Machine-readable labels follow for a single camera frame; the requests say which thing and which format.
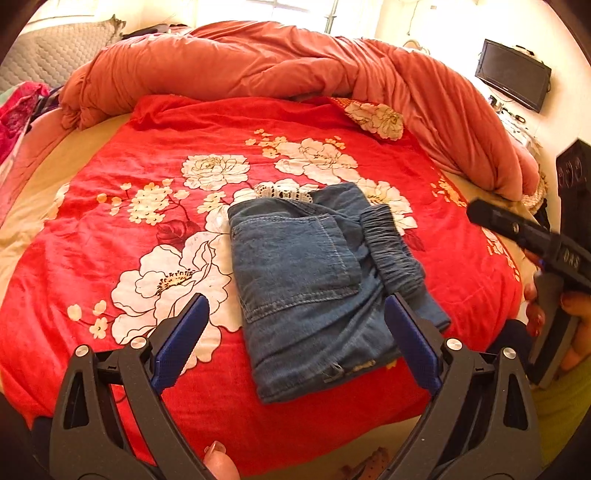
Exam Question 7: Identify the right hand red nails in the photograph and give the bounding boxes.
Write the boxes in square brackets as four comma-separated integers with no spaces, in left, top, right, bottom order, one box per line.
[523,248,591,375]

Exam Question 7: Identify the black wall television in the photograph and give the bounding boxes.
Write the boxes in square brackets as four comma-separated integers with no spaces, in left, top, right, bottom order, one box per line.
[475,39,552,113]

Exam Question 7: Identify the left hand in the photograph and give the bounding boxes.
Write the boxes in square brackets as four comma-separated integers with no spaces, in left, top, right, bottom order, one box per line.
[204,441,240,480]

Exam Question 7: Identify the black camera box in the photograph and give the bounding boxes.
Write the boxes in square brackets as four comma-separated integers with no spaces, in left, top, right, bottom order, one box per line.
[556,139,590,249]

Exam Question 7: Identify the green right sleeve forearm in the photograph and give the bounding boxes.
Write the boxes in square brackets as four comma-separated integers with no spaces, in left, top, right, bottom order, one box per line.
[532,358,591,468]

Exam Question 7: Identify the red floral blanket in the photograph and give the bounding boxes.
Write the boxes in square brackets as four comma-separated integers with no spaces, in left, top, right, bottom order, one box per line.
[1,96,521,475]

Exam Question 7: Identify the magenta pink clothes pile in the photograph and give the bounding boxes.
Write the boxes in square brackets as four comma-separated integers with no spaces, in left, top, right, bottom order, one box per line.
[0,81,49,163]

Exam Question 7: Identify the salmon pink comforter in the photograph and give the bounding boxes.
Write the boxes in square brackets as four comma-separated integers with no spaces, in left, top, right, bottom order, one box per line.
[59,21,540,201]

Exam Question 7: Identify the blue denim lace-trimmed pants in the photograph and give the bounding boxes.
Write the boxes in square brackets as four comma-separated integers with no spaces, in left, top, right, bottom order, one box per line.
[228,183,451,403]

